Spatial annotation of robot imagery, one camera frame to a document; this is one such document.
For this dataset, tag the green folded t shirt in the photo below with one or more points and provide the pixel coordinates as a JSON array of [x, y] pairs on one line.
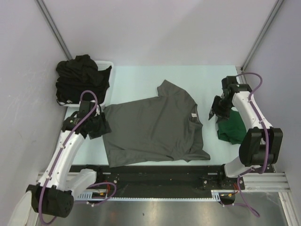
[[231, 130]]

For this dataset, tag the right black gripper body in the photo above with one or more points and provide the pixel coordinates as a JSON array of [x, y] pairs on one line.
[[225, 108]]

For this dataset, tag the grey t shirt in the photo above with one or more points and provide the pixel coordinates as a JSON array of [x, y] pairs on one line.
[[161, 128]]

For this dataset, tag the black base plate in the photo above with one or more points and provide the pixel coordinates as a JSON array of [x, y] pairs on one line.
[[164, 182]]

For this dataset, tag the black t shirts pile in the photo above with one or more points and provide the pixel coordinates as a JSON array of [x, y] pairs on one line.
[[77, 75]]

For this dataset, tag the aluminium frame rail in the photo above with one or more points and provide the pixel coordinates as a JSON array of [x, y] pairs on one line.
[[251, 182]]

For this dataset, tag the white plastic basket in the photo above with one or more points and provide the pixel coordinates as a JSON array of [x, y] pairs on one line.
[[102, 65]]

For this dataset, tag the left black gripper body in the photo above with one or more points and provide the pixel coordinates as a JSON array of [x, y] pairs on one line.
[[100, 125]]

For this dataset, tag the light blue cable duct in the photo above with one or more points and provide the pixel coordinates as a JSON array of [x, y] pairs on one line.
[[89, 196]]

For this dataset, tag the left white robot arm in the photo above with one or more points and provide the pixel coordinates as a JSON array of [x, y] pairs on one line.
[[53, 194]]

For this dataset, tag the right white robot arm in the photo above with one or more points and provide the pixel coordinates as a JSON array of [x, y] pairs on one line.
[[262, 142]]

